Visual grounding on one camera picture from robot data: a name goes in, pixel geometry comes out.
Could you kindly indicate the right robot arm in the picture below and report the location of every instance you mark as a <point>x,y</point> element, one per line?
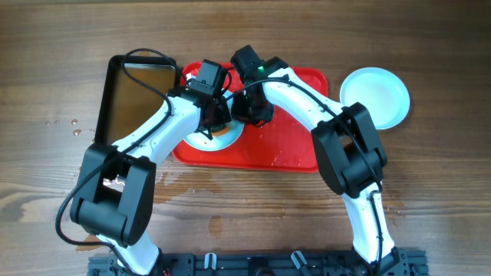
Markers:
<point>347,147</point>

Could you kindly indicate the orange green scrub sponge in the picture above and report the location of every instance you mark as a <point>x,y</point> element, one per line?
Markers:
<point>221,132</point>

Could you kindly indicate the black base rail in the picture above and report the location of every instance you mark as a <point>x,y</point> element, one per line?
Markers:
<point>398,262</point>

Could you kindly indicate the red plastic tray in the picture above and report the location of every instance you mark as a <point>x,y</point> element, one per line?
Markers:
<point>281,145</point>

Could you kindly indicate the black rectangular water basin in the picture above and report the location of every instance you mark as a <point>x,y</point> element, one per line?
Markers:
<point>126,105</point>

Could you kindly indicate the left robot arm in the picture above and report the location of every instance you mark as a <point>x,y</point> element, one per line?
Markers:
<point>113,198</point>

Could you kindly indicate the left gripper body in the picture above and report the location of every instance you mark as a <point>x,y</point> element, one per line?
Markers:
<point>222,112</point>

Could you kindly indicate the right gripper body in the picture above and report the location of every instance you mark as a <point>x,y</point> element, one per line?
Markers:
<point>247,108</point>

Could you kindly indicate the white plate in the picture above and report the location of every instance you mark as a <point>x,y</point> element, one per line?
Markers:
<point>199,141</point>
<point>382,92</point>

